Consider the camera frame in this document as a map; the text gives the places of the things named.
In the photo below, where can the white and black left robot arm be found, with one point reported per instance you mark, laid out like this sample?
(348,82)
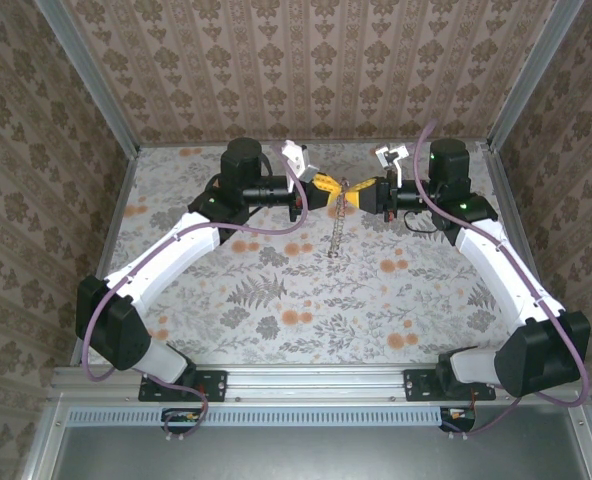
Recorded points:
(166,255)

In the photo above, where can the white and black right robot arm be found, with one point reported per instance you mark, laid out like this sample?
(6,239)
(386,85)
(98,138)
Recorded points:
(496,265)

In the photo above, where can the floral patterned table cover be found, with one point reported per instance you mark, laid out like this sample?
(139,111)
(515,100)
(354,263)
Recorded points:
(326,320)

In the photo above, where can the grey metal sheet panel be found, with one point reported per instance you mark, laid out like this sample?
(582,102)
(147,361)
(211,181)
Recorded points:
(316,455)

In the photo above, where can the aluminium side rail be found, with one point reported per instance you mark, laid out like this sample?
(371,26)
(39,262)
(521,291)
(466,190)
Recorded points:
(498,175)
(110,235)

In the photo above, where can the thin aluminium back rail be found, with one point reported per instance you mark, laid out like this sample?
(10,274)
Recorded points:
(166,144)

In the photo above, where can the aluminium frame post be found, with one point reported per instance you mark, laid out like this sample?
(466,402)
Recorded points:
(90,75)
(531,75)

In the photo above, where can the aluminium mounting rail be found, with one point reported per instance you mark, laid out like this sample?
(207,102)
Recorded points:
(316,382)

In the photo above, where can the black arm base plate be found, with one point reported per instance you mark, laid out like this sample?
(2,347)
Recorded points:
(216,385)
(416,385)

